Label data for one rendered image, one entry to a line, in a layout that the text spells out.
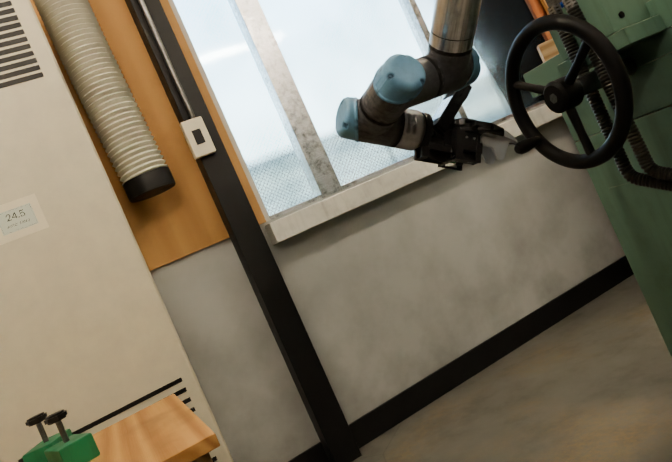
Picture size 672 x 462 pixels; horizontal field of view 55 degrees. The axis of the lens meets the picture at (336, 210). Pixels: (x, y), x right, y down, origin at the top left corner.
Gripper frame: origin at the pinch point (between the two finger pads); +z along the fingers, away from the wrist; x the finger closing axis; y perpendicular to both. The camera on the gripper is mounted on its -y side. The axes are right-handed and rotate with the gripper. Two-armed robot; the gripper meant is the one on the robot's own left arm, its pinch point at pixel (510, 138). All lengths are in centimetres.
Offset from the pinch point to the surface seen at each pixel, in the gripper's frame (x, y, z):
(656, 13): 21.0, -20.2, 15.5
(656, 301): -8, 28, 43
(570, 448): -38, 64, 45
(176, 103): -110, -32, -57
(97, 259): -85, 25, -74
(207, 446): -9, 60, -51
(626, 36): 21.5, -13.9, 8.3
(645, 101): 11.1, -8.3, 22.4
